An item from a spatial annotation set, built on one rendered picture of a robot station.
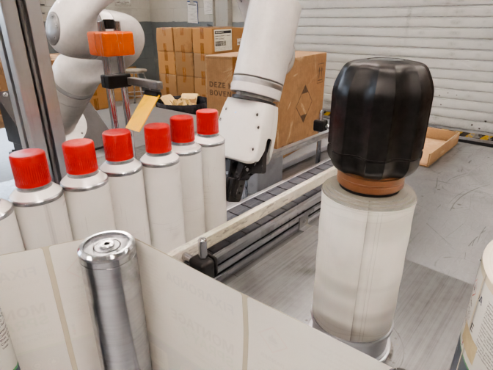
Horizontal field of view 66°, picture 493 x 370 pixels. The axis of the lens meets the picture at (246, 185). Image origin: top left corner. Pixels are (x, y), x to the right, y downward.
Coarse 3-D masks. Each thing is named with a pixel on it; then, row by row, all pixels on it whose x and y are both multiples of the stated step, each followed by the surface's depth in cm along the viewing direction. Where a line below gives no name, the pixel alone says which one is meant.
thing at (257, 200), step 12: (312, 168) 92; (324, 168) 92; (288, 180) 85; (300, 180) 85; (264, 192) 79; (276, 192) 79; (312, 192) 79; (240, 204) 74; (252, 204) 74; (288, 204) 74; (228, 216) 70; (276, 216) 70; (252, 228) 65; (228, 240) 62; (216, 252) 59
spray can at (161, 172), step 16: (144, 128) 48; (160, 128) 48; (160, 144) 48; (144, 160) 49; (160, 160) 48; (176, 160) 50; (144, 176) 50; (160, 176) 49; (176, 176) 50; (160, 192) 50; (176, 192) 51; (160, 208) 51; (176, 208) 52; (160, 224) 52; (176, 224) 52; (160, 240) 53; (176, 240) 53
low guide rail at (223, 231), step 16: (320, 176) 78; (288, 192) 71; (304, 192) 75; (256, 208) 65; (272, 208) 68; (224, 224) 60; (240, 224) 61; (192, 240) 55; (208, 240) 57; (176, 256) 52
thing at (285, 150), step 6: (324, 132) 91; (306, 138) 87; (312, 138) 87; (318, 138) 89; (324, 138) 92; (294, 144) 83; (300, 144) 84; (306, 144) 86; (276, 150) 78; (282, 150) 79; (288, 150) 81; (276, 156) 78
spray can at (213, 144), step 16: (208, 112) 56; (208, 128) 56; (208, 144) 56; (224, 144) 59; (208, 160) 57; (224, 160) 59; (208, 176) 58; (224, 176) 60; (208, 192) 59; (224, 192) 61; (208, 208) 60; (224, 208) 62; (208, 224) 61
